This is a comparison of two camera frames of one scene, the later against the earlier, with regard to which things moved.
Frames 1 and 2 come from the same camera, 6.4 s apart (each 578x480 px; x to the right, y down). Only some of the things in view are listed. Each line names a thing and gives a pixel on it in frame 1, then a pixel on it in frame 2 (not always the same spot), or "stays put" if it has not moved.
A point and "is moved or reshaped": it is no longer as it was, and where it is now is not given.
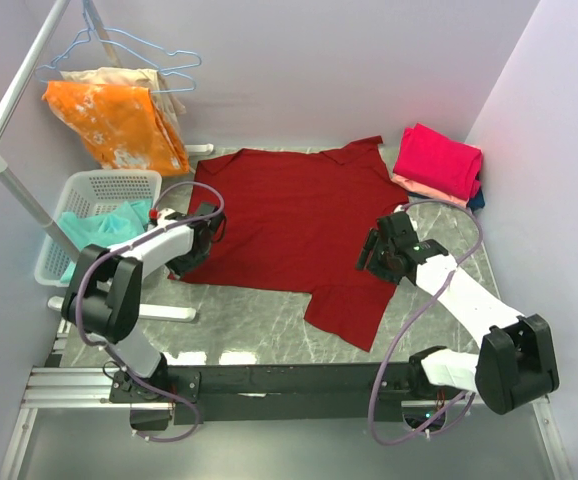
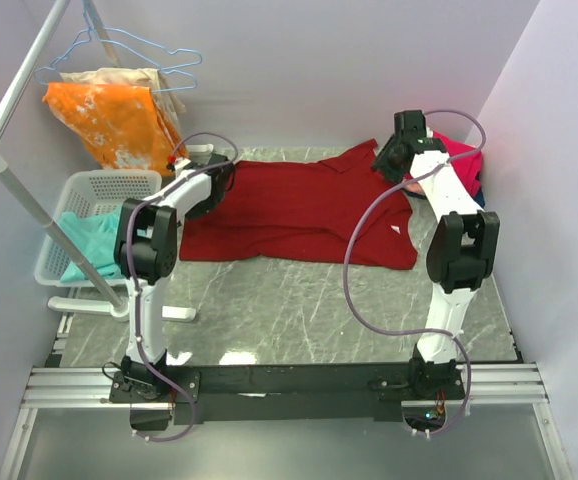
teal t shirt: x=104 y=228 stays put
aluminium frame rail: x=92 y=388 stays put
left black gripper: x=178 y=268 to x=200 y=212
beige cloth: x=170 y=104 stays put
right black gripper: x=373 y=265 to x=380 y=161
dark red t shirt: x=299 y=221 is moved or reshaped
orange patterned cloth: x=121 y=124 stays put
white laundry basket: x=92 y=192 stays put
